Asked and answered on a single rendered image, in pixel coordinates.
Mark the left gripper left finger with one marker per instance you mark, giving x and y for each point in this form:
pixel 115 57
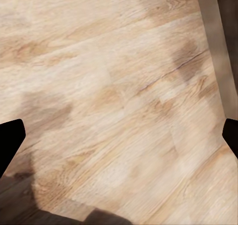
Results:
pixel 12 135

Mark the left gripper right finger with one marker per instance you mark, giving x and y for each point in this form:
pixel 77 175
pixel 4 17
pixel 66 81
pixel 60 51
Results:
pixel 230 134

